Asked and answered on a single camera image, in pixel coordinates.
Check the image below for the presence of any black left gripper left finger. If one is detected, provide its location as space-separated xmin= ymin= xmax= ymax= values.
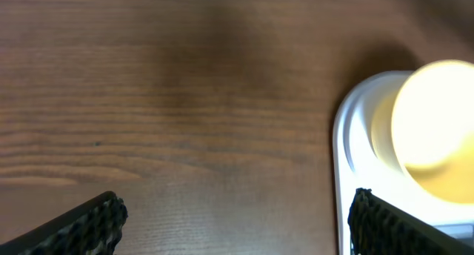
xmin=1 ymin=191 xmax=128 ymax=255

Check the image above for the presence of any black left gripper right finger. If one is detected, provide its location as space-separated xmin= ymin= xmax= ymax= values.
xmin=347 ymin=188 xmax=473 ymax=255

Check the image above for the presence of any white digital kitchen scale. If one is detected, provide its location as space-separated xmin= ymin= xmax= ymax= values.
xmin=333 ymin=71 xmax=473 ymax=255

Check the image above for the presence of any pale yellow bowl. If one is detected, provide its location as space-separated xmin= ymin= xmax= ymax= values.
xmin=370 ymin=60 xmax=473 ymax=205

